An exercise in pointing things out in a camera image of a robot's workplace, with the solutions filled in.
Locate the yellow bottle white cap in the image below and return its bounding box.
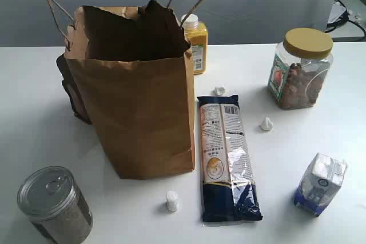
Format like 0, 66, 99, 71
182, 14, 208, 74

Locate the brown paper bag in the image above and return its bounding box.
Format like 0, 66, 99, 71
62, 0, 195, 179

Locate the dark brown package behind bag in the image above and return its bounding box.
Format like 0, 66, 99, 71
56, 54, 92, 125

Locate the black background cable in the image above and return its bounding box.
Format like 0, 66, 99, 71
325, 0, 366, 39

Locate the clear jar yellow lid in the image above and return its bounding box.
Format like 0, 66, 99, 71
268, 27, 333, 110

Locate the spaghetti pasta package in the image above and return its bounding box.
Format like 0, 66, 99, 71
198, 95, 262, 222

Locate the blue white milk carton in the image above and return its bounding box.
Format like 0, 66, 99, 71
293, 153, 348, 217

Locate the white side table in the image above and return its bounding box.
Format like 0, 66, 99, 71
328, 0, 365, 42

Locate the clear can metal lid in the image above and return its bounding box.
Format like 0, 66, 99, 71
17, 166, 93, 243

